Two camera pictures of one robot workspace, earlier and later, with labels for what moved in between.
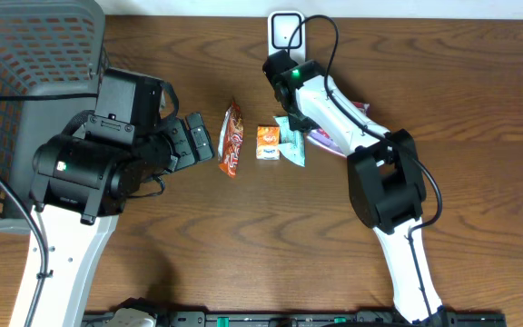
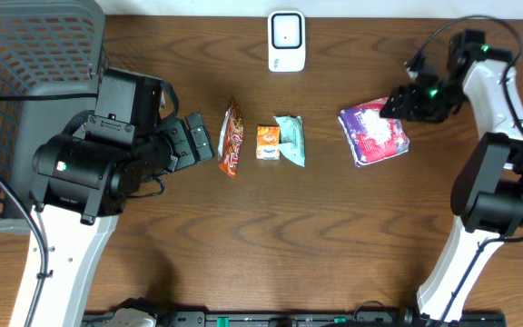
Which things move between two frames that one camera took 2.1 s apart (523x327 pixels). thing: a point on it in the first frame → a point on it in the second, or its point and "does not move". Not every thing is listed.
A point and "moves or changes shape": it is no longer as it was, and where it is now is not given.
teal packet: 291,144 does not move
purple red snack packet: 322,138 moves or changes shape
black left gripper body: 188,143 does not move
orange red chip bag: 231,141 does not move
